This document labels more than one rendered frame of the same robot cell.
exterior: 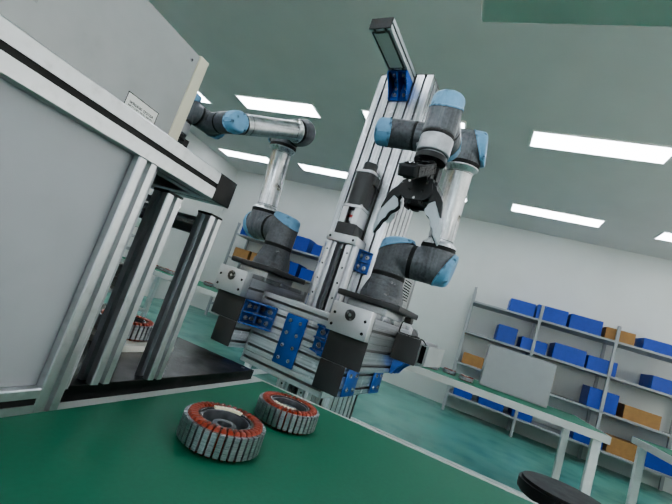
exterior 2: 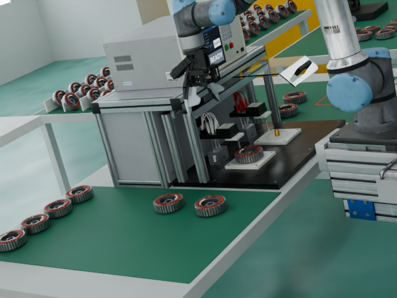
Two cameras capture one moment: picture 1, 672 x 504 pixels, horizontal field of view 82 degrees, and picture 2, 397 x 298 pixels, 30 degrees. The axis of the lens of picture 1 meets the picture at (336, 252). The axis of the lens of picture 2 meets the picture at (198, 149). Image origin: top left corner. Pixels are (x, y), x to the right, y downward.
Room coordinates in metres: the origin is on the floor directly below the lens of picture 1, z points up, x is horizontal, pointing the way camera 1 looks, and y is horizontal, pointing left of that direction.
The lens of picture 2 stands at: (1.34, -2.32, 1.78)
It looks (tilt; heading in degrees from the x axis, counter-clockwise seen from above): 19 degrees down; 105
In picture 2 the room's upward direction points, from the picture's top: 14 degrees counter-clockwise
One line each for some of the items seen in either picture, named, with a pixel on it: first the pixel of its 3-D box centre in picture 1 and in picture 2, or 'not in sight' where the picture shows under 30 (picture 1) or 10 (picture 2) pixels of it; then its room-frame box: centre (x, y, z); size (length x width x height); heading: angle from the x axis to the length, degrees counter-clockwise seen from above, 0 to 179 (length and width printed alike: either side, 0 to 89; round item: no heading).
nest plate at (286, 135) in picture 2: not in sight; (277, 136); (0.92, 0.59, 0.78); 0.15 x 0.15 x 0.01; 68
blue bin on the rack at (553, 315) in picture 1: (549, 316); not in sight; (6.01, -3.50, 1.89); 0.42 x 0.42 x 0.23; 66
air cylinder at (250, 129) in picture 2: not in sight; (246, 132); (0.78, 0.64, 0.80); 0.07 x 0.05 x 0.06; 68
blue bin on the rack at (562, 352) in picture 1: (566, 354); not in sight; (5.89, -3.81, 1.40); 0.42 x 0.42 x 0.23; 68
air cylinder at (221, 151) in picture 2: not in sight; (218, 155); (0.69, 0.42, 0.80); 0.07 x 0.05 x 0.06; 68
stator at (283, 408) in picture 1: (287, 411); (210, 205); (0.72, -0.01, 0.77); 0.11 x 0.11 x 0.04
